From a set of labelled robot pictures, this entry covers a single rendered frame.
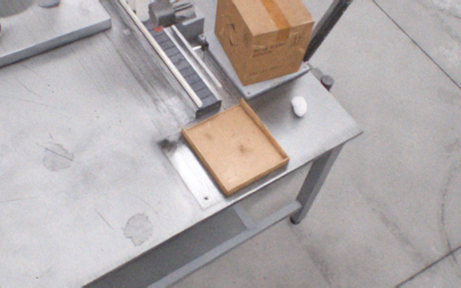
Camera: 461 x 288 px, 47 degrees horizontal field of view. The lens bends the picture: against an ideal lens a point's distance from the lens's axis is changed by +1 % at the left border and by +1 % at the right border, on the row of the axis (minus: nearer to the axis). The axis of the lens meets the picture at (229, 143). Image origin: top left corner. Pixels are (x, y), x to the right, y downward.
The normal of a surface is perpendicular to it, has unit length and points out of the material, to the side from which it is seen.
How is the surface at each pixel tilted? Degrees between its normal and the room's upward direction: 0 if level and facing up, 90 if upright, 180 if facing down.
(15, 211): 0
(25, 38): 0
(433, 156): 0
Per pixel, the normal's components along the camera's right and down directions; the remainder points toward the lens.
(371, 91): 0.11, -0.54
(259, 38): 0.39, 0.80
